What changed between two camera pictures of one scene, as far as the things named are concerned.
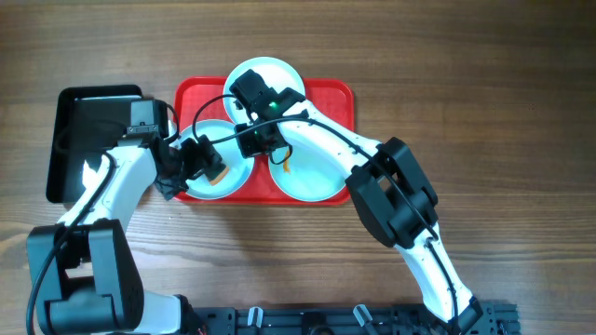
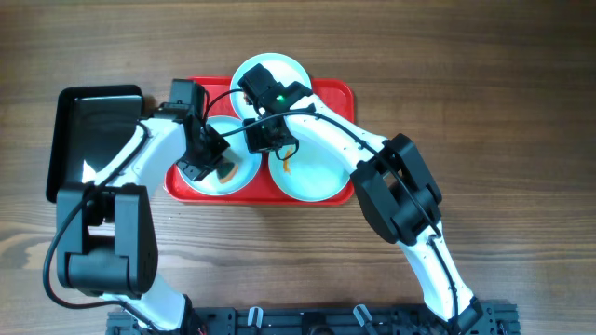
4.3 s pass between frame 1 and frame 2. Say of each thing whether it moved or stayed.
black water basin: stayed
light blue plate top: moved
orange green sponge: moved
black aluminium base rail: stayed
